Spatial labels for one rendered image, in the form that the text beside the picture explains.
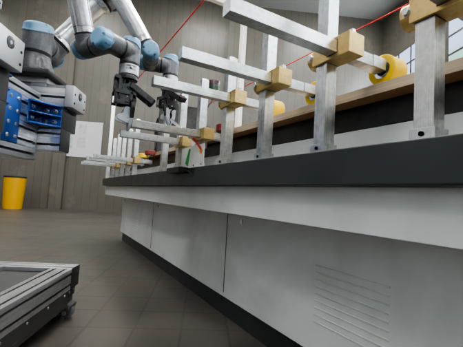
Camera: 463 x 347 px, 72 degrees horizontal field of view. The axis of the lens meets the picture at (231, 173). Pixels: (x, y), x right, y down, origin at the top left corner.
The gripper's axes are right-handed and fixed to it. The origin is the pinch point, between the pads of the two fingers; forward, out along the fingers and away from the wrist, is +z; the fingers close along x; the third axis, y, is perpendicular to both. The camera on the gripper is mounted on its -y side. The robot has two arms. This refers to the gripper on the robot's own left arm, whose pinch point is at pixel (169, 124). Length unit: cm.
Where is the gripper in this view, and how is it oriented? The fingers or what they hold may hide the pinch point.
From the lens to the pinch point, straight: 163.6
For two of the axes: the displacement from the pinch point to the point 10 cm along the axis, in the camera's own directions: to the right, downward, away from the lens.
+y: -7.6, 0.0, 6.4
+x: -6.4, -0.9, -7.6
